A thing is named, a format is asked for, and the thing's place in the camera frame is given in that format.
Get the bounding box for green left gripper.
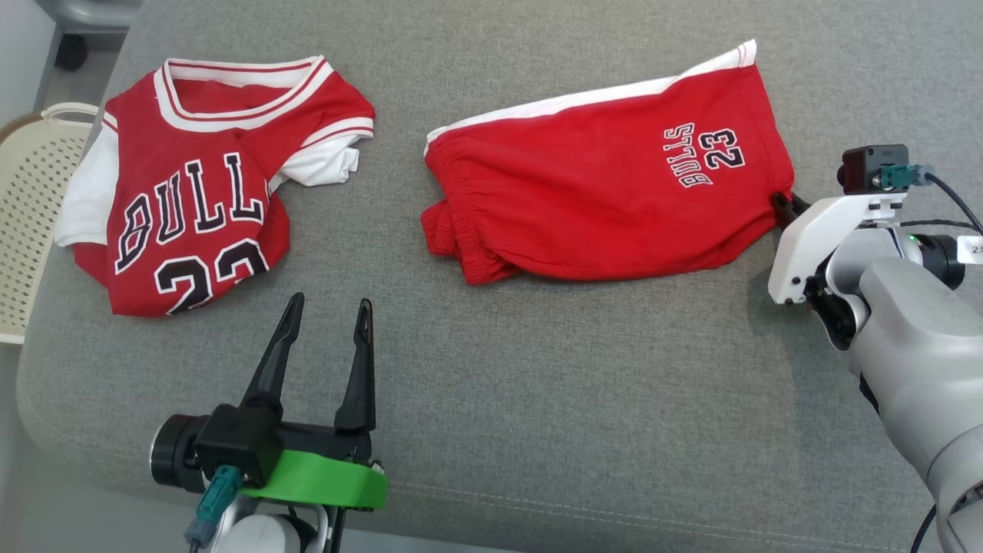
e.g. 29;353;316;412
240;292;389;512

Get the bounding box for grey chair base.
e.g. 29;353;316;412
34;0;144;33

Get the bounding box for red Bulls jersey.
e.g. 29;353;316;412
55;55;376;318

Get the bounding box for grey fabric sofa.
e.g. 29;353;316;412
15;0;983;553

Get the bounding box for black chair castor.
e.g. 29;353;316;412
53;33;90;72

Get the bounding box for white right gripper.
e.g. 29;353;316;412
767;190;909;306

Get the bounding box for cream perforated laundry basket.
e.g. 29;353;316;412
0;101;102;346

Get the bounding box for red Bulls shorts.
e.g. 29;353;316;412
420;39;797;287

